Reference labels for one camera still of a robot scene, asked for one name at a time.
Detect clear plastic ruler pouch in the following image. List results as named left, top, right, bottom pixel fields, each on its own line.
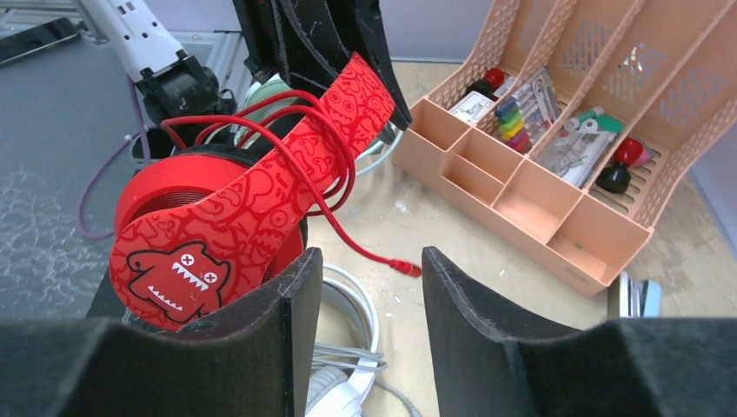
left=535, top=131, right=616, bottom=188

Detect white over-ear headphones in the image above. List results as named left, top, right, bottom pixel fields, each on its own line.
left=305, top=261, right=384, bottom=417

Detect green white glue bottle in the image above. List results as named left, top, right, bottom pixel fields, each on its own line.
left=563, top=106, right=623, bottom=134

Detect peach plastic file organizer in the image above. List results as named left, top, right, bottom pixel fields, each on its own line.
left=394, top=1, right=736, bottom=295

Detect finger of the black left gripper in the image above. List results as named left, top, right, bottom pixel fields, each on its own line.
left=277, top=0, right=350, bottom=97
left=328, top=0, right=412, bottom=130

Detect light blue stapler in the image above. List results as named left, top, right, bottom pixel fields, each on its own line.
left=607, top=271, right=662, bottom=319

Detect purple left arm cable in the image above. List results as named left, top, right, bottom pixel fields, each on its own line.
left=76, top=80, right=152, bottom=242

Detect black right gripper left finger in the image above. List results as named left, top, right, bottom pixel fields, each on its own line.
left=1, top=248, right=323, bottom=416

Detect red black headphones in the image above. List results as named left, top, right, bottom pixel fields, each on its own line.
left=109, top=55, right=394, bottom=330

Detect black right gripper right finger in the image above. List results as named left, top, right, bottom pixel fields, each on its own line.
left=422, top=247, right=736, bottom=416

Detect white staples box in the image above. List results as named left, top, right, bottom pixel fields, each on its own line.
left=449, top=91, right=495, bottom=124

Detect colourful marker set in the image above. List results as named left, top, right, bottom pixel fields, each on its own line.
left=494, top=97, right=532, bottom=154

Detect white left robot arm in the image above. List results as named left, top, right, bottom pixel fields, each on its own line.
left=74, top=1, right=412, bottom=129

